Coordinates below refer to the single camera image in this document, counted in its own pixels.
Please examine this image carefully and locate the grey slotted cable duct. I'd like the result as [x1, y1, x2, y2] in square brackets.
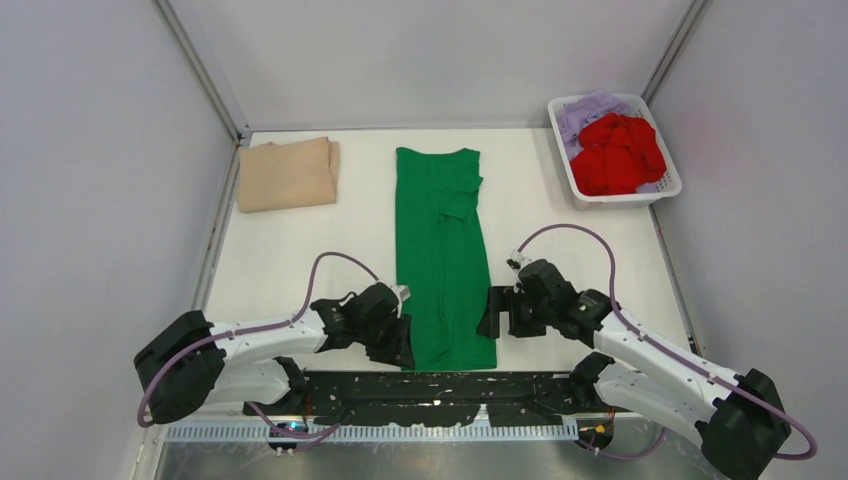
[165, 419, 579, 443]

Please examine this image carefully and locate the lavender t shirt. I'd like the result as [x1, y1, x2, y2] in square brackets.
[555, 90, 630, 160]

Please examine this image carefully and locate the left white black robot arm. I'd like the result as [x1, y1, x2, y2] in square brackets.
[133, 282, 415, 427]

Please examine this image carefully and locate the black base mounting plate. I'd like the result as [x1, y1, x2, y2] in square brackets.
[260, 371, 612, 427]

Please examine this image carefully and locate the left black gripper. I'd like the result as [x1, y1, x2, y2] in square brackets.
[357, 311, 414, 368]

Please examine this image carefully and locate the red t shirt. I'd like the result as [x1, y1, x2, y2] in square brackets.
[570, 113, 667, 196]

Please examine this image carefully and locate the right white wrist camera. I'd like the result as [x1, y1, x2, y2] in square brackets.
[506, 250, 527, 272]

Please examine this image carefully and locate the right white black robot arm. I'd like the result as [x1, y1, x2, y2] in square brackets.
[477, 257, 791, 479]

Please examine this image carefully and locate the green t shirt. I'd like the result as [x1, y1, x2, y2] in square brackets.
[395, 147, 497, 371]

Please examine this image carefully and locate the white plastic basket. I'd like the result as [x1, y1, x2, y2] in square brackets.
[547, 93, 683, 211]

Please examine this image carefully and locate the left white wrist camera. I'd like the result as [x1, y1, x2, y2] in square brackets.
[390, 285, 411, 307]

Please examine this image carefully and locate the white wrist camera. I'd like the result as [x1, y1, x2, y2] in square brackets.
[506, 250, 527, 272]
[390, 285, 411, 307]

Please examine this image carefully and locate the folded beige t shirt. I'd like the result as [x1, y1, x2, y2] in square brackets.
[237, 137, 340, 213]

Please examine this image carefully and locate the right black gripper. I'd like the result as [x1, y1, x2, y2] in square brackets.
[477, 284, 555, 338]

